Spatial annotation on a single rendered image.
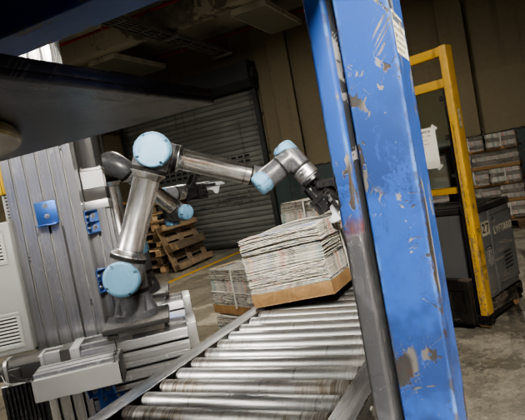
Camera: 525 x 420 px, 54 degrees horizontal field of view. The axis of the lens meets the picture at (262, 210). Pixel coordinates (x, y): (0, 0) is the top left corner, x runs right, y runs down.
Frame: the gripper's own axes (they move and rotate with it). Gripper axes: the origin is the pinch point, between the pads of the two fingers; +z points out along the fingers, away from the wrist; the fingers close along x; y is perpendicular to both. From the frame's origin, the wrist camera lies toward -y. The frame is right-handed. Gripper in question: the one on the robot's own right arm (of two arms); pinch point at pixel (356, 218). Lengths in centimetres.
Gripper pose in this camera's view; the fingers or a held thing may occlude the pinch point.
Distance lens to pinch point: 170.7
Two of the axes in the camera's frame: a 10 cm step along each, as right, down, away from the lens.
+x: -4.4, 1.4, -8.9
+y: -6.3, 6.6, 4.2
